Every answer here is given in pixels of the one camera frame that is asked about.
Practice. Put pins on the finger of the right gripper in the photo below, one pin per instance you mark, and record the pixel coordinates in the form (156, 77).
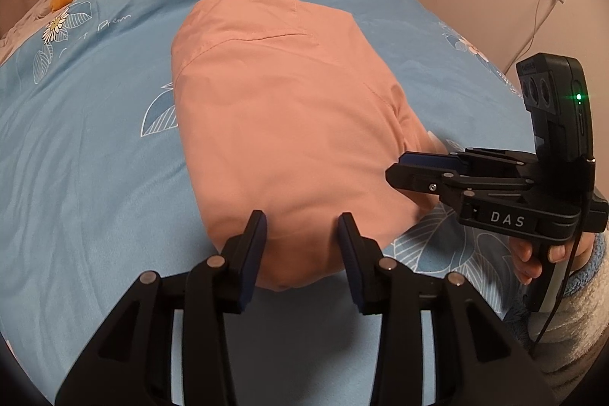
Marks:
(421, 179)
(450, 161)

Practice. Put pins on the pink hooded jacket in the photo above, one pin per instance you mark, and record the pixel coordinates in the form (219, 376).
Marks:
(284, 107)

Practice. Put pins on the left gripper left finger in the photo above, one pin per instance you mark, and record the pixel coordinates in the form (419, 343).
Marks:
(128, 359)

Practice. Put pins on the person's right hand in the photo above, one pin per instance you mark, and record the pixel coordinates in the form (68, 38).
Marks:
(528, 267)

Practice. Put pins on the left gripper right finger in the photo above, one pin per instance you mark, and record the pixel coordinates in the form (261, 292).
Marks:
(477, 361)

